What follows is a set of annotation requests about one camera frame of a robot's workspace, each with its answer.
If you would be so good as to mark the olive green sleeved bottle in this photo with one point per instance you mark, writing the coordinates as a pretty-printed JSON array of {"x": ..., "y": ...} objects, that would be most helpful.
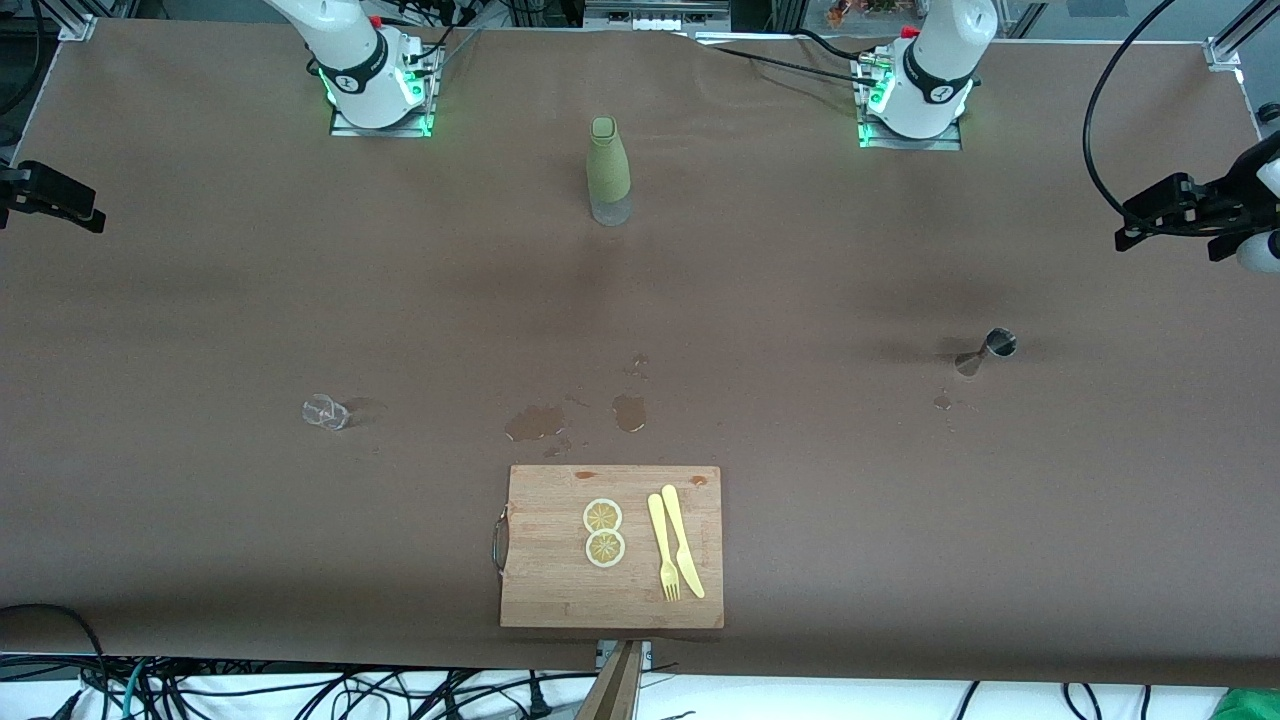
[{"x": 608, "y": 165}]

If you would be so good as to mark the yellow plastic fork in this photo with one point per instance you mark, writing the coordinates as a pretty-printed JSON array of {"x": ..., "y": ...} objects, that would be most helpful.
[{"x": 660, "y": 535}]

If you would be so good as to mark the green bag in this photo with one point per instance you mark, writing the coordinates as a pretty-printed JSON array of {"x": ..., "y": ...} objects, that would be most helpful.
[{"x": 1250, "y": 708}]

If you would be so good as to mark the aluminium frame profile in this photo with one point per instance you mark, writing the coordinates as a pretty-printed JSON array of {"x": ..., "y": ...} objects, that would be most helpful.
[
  {"x": 1225, "y": 50},
  {"x": 75, "y": 25}
]

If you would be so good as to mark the lemon slice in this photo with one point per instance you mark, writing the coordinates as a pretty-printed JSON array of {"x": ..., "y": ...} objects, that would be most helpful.
[
  {"x": 602, "y": 516},
  {"x": 605, "y": 548}
]

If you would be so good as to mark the brown table cover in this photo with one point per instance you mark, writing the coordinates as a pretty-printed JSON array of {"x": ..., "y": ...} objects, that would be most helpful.
[{"x": 200, "y": 300}]

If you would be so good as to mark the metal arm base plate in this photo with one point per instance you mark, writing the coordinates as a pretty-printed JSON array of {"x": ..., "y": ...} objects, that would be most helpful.
[
  {"x": 425, "y": 120},
  {"x": 910, "y": 145}
]

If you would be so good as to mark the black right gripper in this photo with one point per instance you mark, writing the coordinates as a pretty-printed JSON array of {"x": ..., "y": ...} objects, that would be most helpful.
[{"x": 30, "y": 187}]

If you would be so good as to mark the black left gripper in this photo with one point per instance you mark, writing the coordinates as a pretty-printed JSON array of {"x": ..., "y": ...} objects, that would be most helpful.
[{"x": 1236, "y": 197}]

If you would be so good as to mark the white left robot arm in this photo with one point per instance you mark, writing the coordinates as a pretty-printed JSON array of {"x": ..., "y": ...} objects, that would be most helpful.
[{"x": 935, "y": 60}]

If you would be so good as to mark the grey equipment box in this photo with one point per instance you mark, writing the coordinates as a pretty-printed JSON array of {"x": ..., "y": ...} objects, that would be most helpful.
[{"x": 655, "y": 15}]

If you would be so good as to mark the wooden cutting board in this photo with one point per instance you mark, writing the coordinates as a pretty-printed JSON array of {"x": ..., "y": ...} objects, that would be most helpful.
[{"x": 550, "y": 590}]

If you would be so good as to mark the steel double jigger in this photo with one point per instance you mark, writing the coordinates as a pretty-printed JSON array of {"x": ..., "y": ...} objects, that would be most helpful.
[{"x": 998, "y": 344}]

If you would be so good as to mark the wooden mount beam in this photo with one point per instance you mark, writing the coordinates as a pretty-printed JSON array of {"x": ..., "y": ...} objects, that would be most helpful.
[{"x": 615, "y": 695}]

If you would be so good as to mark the clear glass measuring cup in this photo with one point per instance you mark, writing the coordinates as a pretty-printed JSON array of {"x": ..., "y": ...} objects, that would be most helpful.
[{"x": 326, "y": 412}]

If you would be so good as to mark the yellow plastic knife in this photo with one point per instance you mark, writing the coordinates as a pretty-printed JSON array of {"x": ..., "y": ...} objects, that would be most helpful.
[{"x": 682, "y": 545}]

